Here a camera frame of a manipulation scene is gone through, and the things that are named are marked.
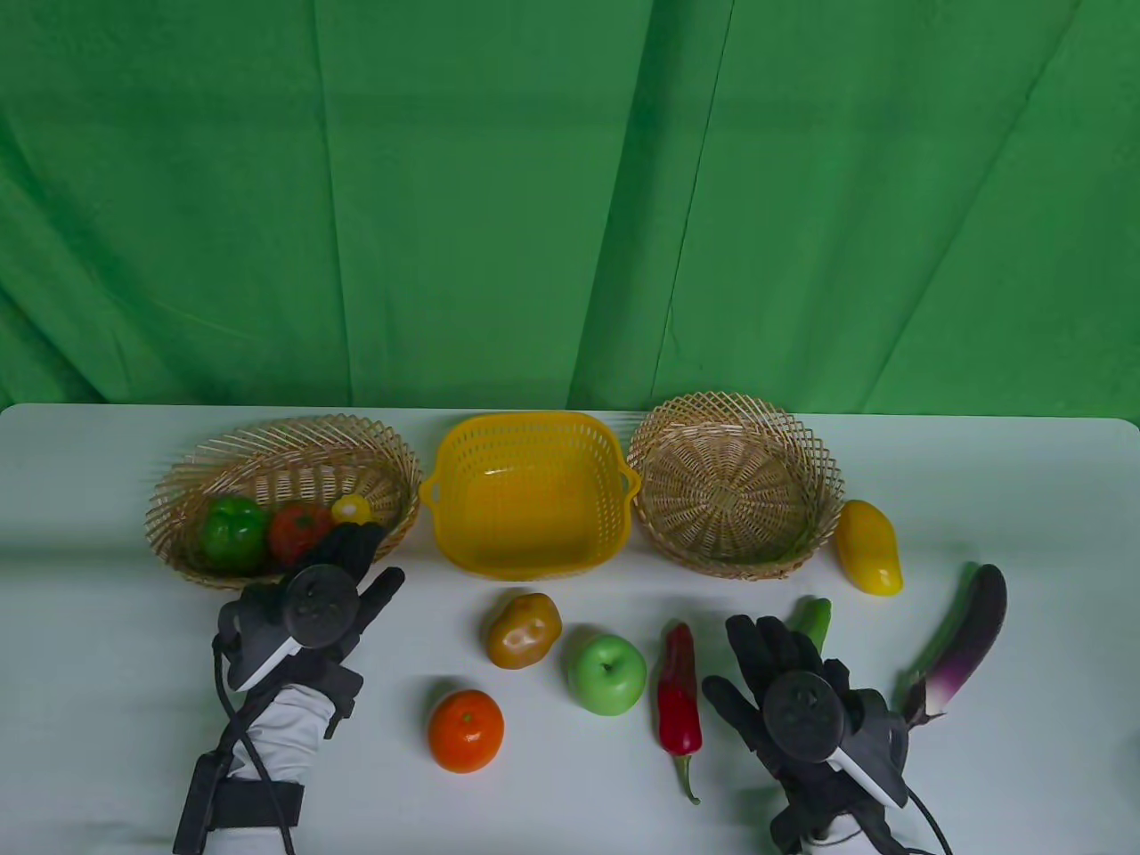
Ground person's right hand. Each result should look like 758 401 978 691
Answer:
702 615 911 851

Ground person's left hand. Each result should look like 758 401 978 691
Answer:
214 524 406 740

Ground long green pepper object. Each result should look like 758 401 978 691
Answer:
788 597 833 656

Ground red tomato object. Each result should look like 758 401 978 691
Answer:
267 503 335 566

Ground red chili pepper object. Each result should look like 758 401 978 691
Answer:
656 622 704 806

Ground oval wicker basket container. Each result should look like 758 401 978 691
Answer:
145 411 425 590

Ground green bell pepper object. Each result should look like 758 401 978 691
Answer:
199 495 271 571

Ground yellow mango object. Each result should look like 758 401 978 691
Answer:
835 500 904 596

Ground round wicker basket container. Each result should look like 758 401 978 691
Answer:
626 390 845 582

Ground green apple object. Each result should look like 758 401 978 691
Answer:
566 632 647 717

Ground yellow plastic basket container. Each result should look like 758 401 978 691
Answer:
419 411 642 582

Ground brown potato object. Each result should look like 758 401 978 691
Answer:
484 592 564 671

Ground purple eggplant object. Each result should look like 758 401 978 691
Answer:
901 563 1009 722

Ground orange fruit object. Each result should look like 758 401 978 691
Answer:
427 688 505 774

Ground person's left forearm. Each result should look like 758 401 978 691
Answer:
200 686 338 855

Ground green background cloth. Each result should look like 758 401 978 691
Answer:
0 0 1140 419

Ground round grey left hand tracker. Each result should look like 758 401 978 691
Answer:
287 566 362 649

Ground round grey hand tracker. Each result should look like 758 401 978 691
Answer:
763 672 845 762
287 566 362 649

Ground round grey right hand tracker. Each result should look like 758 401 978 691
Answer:
763 672 845 762

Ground black left glove cable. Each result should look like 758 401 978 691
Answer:
210 632 299 855

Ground black glove cable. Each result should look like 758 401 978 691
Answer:
210 632 299 855
904 784 954 855

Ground black right glove cable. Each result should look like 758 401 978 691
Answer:
904 784 954 855

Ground black left wrist strap module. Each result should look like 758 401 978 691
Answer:
172 751 305 855

